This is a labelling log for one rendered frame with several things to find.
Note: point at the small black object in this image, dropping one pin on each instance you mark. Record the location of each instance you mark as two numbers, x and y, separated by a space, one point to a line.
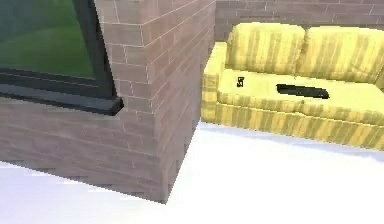
240 82

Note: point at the yellow striped sofa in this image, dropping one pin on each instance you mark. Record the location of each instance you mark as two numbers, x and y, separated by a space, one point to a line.
300 110

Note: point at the black remote control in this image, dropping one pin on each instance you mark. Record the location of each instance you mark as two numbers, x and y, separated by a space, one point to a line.
302 91

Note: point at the black framed window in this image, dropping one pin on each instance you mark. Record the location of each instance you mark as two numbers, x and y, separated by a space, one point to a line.
46 40

